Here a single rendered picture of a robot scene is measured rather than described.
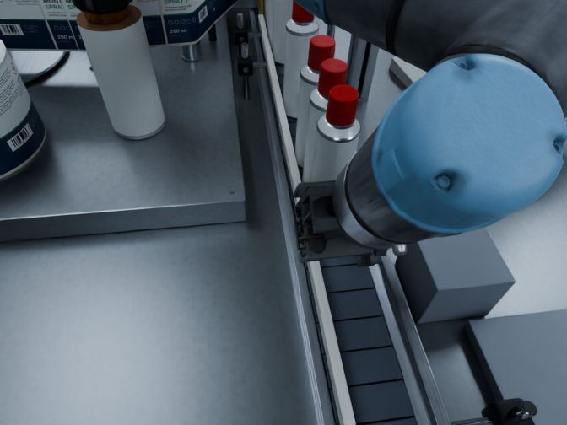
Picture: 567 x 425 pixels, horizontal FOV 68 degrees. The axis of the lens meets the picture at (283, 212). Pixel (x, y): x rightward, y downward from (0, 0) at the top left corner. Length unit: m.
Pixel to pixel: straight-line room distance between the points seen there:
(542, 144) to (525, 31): 0.07
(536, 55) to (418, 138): 0.09
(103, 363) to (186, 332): 0.10
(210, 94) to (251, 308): 0.43
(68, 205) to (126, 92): 0.19
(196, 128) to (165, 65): 0.22
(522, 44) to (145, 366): 0.50
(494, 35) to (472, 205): 0.10
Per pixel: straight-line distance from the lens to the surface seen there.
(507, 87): 0.21
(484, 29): 0.27
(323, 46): 0.56
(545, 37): 0.26
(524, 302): 0.69
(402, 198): 0.21
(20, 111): 0.76
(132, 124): 0.74
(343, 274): 0.56
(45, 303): 0.66
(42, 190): 0.72
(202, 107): 0.81
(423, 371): 0.43
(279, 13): 0.87
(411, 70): 1.01
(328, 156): 0.51
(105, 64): 0.69
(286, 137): 0.68
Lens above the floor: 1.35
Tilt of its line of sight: 50 degrees down
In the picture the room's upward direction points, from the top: 3 degrees clockwise
